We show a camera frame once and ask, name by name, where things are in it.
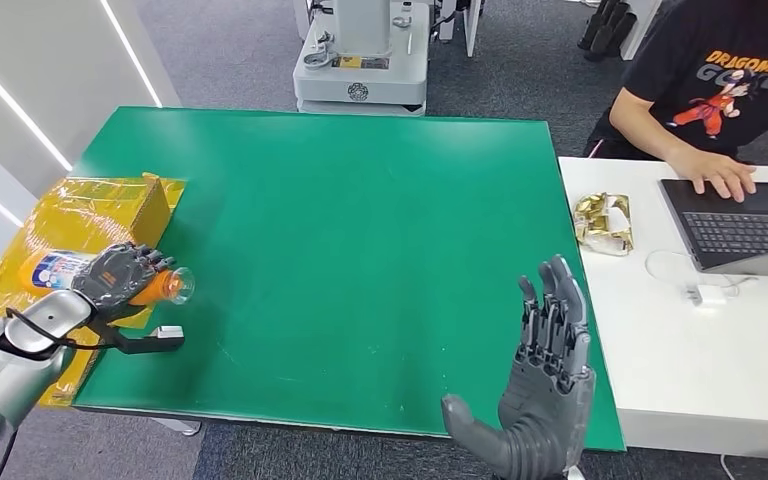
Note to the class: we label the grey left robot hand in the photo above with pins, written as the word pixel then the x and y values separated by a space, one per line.
pixel 114 281

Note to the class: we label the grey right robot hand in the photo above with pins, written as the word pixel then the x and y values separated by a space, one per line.
pixel 546 404

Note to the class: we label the person's right hand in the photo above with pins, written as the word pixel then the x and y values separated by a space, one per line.
pixel 715 172

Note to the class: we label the orange bottle with clear cap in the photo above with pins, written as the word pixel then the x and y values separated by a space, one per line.
pixel 53 272

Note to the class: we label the person's right forearm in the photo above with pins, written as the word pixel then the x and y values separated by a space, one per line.
pixel 642 142

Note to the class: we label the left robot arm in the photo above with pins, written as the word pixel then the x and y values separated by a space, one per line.
pixel 0 391

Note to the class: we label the dark grey laptop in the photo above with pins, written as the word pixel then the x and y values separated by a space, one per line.
pixel 742 228

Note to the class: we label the yellow taped cardboard box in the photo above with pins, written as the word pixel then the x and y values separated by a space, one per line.
pixel 102 208

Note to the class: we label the person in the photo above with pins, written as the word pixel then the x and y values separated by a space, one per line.
pixel 722 79

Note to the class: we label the white charger block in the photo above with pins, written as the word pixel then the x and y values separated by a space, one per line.
pixel 707 295

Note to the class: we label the crumpled gold foil wrapper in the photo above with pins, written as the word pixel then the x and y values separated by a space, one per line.
pixel 602 222

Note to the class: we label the white desk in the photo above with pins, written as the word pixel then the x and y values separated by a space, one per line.
pixel 689 364

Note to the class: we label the white table foot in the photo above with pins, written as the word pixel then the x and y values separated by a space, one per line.
pixel 178 427

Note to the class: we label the black ribbed robot parts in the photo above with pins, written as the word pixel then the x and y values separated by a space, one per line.
pixel 606 30

